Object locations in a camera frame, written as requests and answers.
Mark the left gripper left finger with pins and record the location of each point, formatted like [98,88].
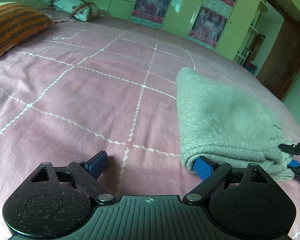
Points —
[86,174]

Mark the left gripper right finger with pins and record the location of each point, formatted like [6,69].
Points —
[214,176]

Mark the brown wooden door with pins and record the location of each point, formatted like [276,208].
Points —
[283,62]

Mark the pink grid bedsheet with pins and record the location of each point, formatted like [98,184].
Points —
[81,87]

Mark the corner shelf unit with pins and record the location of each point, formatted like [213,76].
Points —
[244,50]

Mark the green wardrobe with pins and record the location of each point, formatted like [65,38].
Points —
[181,15]

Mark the white patterned pillow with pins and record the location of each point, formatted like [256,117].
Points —
[81,10]

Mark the orange striped pillow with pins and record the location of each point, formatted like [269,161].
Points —
[18,22]

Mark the right lower wall poster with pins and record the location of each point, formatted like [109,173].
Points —
[207,28]

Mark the left wall poster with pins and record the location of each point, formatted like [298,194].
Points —
[151,10]

